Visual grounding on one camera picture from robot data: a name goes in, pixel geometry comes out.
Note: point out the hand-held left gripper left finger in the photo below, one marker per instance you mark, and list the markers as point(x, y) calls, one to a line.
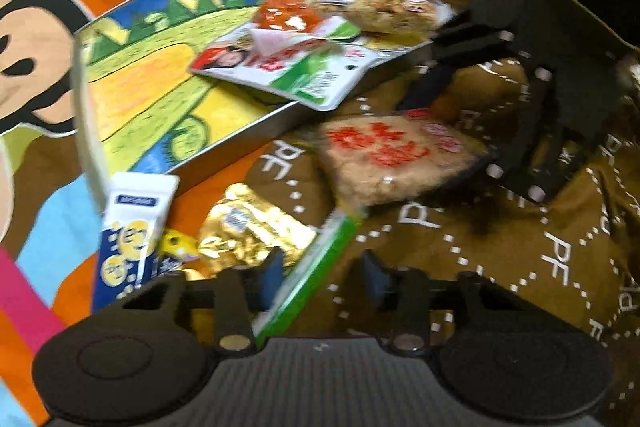
point(274, 279)

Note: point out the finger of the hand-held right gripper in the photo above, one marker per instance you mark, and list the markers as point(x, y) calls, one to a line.
point(540, 142)
point(470, 37)

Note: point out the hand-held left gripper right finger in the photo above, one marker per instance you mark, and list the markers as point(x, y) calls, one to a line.
point(376, 279)

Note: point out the white green edged packet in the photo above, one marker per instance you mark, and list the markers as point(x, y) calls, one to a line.
point(320, 257)

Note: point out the gold foil snack packet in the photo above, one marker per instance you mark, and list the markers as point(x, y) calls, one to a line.
point(250, 227)

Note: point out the clear puffed rice cake packet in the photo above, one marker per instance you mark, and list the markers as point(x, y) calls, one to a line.
point(390, 152)

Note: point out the blue white stick packet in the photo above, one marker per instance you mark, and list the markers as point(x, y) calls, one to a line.
point(130, 237)

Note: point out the green white snack bag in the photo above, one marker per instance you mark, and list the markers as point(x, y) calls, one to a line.
point(295, 67)

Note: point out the orange red snack packet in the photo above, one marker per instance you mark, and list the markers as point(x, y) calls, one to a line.
point(287, 12)

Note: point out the dinosaur print metal tray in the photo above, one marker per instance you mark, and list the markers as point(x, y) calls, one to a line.
point(150, 82)

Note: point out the cartoon monkey printed blanket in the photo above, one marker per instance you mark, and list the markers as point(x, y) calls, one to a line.
point(500, 257)

